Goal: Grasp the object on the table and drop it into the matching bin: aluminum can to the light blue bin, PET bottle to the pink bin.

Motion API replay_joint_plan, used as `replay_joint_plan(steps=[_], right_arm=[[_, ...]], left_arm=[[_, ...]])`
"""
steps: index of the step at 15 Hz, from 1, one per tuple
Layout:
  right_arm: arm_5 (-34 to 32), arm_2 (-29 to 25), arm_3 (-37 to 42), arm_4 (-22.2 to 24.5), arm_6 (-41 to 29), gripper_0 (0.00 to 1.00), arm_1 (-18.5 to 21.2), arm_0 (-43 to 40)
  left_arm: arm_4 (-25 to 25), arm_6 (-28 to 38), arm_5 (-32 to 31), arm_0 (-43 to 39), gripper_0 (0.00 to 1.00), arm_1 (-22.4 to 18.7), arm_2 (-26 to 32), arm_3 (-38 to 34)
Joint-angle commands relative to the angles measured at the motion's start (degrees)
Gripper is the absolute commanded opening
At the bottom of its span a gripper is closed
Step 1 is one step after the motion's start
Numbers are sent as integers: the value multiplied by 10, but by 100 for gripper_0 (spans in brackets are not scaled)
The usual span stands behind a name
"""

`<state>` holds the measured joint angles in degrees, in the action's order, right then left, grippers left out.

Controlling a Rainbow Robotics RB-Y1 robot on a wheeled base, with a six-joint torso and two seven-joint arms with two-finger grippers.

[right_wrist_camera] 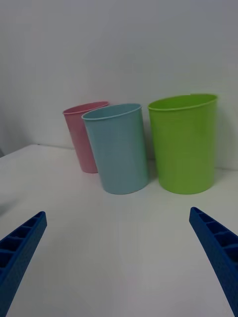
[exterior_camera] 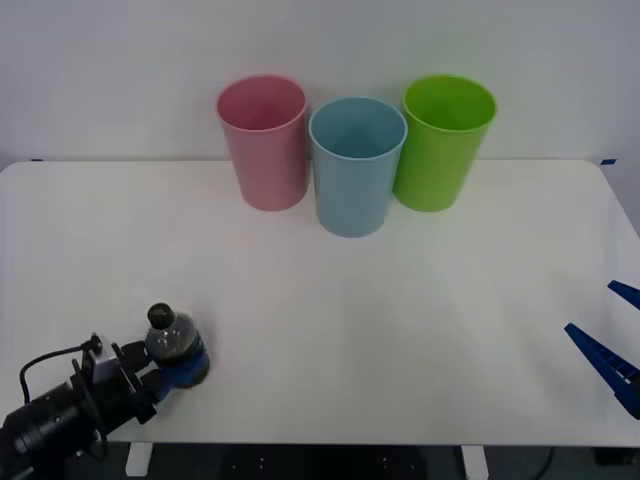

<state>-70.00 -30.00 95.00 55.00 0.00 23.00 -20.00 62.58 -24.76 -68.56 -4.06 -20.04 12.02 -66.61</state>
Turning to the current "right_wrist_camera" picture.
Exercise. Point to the pale blue plastic bin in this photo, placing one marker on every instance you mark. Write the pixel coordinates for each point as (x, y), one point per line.
(119, 153)

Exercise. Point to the pink plastic bin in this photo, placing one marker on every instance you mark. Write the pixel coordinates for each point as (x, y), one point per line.
(77, 131)

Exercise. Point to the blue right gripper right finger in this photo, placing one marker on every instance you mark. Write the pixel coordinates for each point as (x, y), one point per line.
(218, 247)

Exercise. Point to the green plastic bin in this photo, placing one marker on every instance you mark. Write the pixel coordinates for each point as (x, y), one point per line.
(184, 151)

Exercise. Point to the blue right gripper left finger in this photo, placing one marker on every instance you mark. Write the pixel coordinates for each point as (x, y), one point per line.
(22, 245)

